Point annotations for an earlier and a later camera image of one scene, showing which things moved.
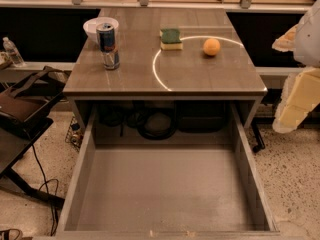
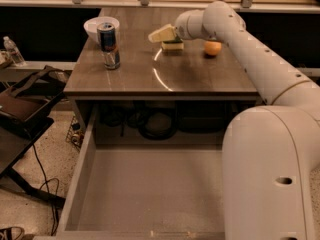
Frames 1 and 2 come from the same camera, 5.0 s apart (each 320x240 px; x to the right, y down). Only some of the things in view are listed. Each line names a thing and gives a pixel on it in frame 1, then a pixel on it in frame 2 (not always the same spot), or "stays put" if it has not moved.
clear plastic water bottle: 13,53 stays put
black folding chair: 24,104 stays put
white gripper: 309,43 → 181,27
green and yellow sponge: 170,39 stays put
